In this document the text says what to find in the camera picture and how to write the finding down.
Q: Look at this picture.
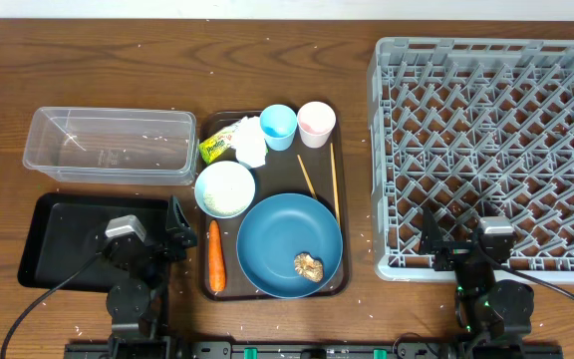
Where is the light blue rice bowl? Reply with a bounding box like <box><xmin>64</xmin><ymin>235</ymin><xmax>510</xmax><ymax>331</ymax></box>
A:
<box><xmin>194</xmin><ymin>161</ymin><xmax>256</xmax><ymax>218</ymax></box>

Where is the green yellow snack wrapper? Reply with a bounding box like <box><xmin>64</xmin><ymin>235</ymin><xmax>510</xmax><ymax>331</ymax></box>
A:
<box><xmin>198</xmin><ymin>123</ymin><xmax>239</xmax><ymax>165</ymax></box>

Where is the white napkin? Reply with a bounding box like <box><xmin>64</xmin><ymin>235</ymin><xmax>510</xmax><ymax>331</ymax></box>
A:
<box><xmin>232</xmin><ymin>117</ymin><xmax>267</xmax><ymax>169</ymax></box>

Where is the light blue cup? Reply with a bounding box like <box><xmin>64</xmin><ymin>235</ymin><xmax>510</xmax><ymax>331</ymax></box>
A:
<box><xmin>260</xmin><ymin>105</ymin><xmax>297</xmax><ymax>152</ymax></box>

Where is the pink white cup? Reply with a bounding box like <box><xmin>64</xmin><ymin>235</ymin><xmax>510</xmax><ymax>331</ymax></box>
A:
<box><xmin>297</xmin><ymin>102</ymin><xmax>337</xmax><ymax>149</ymax></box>

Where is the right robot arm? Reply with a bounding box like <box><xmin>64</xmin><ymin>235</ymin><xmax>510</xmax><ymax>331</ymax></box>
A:
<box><xmin>420</xmin><ymin>206</ymin><xmax>534</xmax><ymax>358</ymax></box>

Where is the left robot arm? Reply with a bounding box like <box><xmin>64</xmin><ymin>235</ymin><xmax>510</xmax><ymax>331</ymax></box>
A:
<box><xmin>99</xmin><ymin>195</ymin><xmax>197</xmax><ymax>359</ymax></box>

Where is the grey dishwasher rack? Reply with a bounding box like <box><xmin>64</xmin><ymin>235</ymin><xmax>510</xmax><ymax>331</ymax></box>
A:
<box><xmin>367</xmin><ymin>37</ymin><xmax>574</xmax><ymax>284</ymax></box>

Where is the orange carrot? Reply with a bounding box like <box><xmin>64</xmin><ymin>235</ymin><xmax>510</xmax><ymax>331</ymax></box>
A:
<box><xmin>208</xmin><ymin>220</ymin><xmax>226</xmax><ymax>292</ymax></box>

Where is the black plastic tray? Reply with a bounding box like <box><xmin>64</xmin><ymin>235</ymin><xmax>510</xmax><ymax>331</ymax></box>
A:
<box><xmin>17</xmin><ymin>192</ymin><xmax>168</xmax><ymax>289</ymax></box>

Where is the blue plate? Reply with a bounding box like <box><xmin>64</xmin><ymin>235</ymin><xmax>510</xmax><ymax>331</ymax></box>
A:
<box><xmin>236</xmin><ymin>193</ymin><xmax>344</xmax><ymax>299</ymax></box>

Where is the brown serving tray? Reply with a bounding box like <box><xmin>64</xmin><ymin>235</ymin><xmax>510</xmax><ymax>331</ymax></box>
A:
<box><xmin>197</xmin><ymin>129</ymin><xmax>351</xmax><ymax>302</ymax></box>

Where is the brown food scrap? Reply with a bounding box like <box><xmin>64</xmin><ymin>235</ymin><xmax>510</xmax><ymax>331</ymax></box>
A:
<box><xmin>294</xmin><ymin>252</ymin><xmax>324</xmax><ymax>282</ymax></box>

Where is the clear plastic bin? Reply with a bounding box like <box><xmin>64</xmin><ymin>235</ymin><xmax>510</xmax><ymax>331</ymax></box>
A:
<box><xmin>23</xmin><ymin>107</ymin><xmax>198</xmax><ymax>185</ymax></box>

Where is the right wooden chopstick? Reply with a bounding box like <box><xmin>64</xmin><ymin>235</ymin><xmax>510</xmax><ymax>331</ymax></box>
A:
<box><xmin>330</xmin><ymin>143</ymin><xmax>341</xmax><ymax>226</ymax></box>

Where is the wooden chopstick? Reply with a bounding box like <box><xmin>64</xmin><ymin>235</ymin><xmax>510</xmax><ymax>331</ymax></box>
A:
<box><xmin>330</xmin><ymin>143</ymin><xmax>341</xmax><ymax>226</ymax></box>
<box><xmin>297</xmin><ymin>154</ymin><xmax>317</xmax><ymax>200</ymax></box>

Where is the left wooden chopstick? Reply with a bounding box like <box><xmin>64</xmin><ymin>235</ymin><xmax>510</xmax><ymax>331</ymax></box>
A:
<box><xmin>297</xmin><ymin>154</ymin><xmax>317</xmax><ymax>200</ymax></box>

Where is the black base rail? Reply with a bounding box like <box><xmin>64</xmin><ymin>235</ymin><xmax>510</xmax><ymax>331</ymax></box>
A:
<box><xmin>64</xmin><ymin>341</ymin><xmax>563</xmax><ymax>359</ymax></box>

